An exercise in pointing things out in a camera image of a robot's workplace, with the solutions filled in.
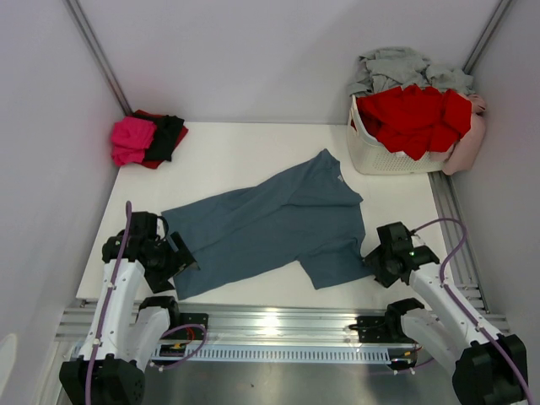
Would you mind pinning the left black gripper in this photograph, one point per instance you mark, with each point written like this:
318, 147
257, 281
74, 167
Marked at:
181, 258

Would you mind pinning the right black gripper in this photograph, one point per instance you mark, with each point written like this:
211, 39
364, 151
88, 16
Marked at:
372, 259

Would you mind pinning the blue-grey t-shirt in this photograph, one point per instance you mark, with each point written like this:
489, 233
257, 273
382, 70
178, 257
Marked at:
306, 214

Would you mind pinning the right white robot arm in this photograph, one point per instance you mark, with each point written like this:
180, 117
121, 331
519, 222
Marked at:
485, 365

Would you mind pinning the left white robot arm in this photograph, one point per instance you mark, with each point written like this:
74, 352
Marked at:
134, 312

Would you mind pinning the white laundry basket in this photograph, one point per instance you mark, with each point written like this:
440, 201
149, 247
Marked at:
369, 157

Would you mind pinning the light pink garment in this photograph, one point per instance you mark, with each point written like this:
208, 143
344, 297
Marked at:
464, 154

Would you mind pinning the folded pink t-shirt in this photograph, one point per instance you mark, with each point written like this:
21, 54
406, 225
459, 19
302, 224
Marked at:
130, 138

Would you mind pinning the folded black t-shirt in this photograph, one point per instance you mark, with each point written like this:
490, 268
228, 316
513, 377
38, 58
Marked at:
168, 129

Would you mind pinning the red t-shirt in basket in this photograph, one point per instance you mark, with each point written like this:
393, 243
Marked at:
416, 121

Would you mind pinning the grey t-shirt in basket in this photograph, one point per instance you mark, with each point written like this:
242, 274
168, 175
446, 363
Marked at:
399, 67

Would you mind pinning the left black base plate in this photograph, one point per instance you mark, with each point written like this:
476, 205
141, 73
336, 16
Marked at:
194, 320

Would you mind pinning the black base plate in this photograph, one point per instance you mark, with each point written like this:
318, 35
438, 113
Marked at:
378, 329
194, 320

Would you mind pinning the right side aluminium rail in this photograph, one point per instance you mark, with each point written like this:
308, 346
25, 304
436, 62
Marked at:
462, 265

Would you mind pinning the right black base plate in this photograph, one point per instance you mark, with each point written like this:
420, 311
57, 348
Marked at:
378, 329

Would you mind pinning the aluminium mounting rail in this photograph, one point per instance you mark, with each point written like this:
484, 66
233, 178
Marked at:
272, 326

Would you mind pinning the white slotted cable duct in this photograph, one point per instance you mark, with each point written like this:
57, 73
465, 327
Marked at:
167, 353

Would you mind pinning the right corner aluminium post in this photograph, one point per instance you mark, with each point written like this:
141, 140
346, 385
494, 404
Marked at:
495, 20

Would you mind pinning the corner aluminium post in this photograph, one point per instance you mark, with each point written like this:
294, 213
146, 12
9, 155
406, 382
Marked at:
91, 40
495, 20

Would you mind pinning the left corner aluminium post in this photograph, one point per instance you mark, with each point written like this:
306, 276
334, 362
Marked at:
91, 40

